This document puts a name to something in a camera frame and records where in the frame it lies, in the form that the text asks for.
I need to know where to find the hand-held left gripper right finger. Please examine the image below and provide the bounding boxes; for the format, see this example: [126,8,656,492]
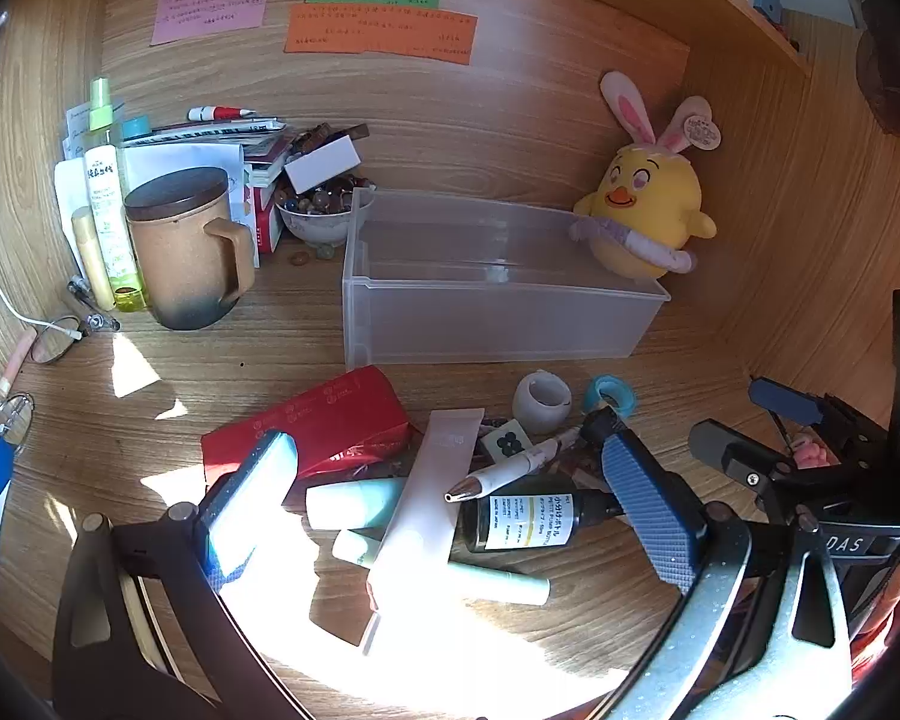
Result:
[581,405,856,720]

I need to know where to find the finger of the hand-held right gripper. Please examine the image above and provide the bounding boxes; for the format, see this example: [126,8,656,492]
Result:
[688,420,797,500]
[748,376,891,467]

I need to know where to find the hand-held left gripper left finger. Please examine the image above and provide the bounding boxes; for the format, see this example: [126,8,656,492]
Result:
[51,427,323,720]

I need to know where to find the wide mint tube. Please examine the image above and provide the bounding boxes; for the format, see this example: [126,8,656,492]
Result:
[305,478,410,530]

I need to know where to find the blue tape roll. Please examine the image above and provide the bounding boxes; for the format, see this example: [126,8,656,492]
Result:
[581,375,637,417]

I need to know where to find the red foil packet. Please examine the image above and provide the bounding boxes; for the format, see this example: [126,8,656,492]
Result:
[201,366,413,496]

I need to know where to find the black pump bottle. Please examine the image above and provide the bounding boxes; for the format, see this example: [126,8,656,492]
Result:
[457,491,627,554]

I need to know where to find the white ballpoint pen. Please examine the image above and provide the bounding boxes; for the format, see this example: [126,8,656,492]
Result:
[444,426,582,505]

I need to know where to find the slim mint tube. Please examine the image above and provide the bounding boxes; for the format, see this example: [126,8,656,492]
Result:
[334,530,551,607]

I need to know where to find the white tube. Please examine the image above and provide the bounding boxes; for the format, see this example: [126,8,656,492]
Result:
[360,409,487,653]

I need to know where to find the clear plastic bin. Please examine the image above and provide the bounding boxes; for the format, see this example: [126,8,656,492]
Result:
[343,189,672,370]

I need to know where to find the person's right hand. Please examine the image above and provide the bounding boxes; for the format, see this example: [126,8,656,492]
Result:
[791,435,835,470]

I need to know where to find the black pen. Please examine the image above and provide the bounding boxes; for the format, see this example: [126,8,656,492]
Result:
[67,277,121,332]

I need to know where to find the yellow chick plush bunny ears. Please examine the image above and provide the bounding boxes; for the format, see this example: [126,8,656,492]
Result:
[568,71,723,280]

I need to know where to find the thin rimmed glasses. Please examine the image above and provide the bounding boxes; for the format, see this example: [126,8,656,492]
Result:
[0,315,83,455]

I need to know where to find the brown lidded mug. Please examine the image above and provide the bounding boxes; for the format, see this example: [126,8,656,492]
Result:
[124,167,257,331]

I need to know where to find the red white carton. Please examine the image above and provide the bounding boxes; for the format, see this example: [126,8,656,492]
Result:
[244,184,286,254]

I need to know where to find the white patterned bowl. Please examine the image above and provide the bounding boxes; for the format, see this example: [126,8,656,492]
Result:
[274,191,355,247]

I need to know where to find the cream yellow stick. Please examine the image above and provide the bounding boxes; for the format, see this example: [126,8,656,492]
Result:
[71,206,117,312]

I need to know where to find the white rectangular box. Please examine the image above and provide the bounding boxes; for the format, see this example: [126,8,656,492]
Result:
[283,139,362,196]

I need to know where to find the dark brown round object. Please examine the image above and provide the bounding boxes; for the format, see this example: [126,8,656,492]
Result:
[855,0,900,140]

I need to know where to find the stack of books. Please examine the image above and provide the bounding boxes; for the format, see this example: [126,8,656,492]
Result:
[124,116,297,188]

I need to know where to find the orange sticky note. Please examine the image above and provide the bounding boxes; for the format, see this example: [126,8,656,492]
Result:
[283,4,479,65]

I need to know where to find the pink sticky note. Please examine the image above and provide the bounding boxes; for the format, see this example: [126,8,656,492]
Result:
[150,0,273,46]

